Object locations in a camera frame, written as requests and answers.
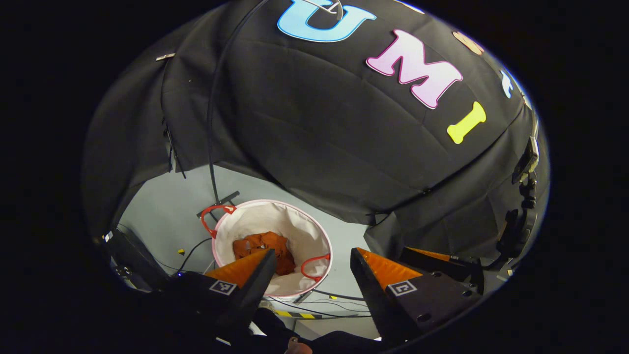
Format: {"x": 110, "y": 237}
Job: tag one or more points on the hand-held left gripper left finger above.
{"x": 255, "y": 290}

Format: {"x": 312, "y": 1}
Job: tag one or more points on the black equipment box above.
{"x": 132, "y": 260}

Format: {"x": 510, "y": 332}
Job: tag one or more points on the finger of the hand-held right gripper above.
{"x": 462, "y": 270}

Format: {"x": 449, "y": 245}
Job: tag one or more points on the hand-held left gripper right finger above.
{"x": 368, "y": 295}

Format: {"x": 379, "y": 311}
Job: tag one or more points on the yellow black striped floor tape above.
{"x": 295, "y": 313}

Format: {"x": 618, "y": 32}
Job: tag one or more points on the white plastic hanger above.
{"x": 327, "y": 6}

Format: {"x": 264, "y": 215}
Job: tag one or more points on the black backdrop cloth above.
{"x": 319, "y": 123}

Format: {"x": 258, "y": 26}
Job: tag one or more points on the person's dark clothing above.
{"x": 334, "y": 344}

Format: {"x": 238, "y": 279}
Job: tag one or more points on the black clothes rack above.
{"x": 210, "y": 147}

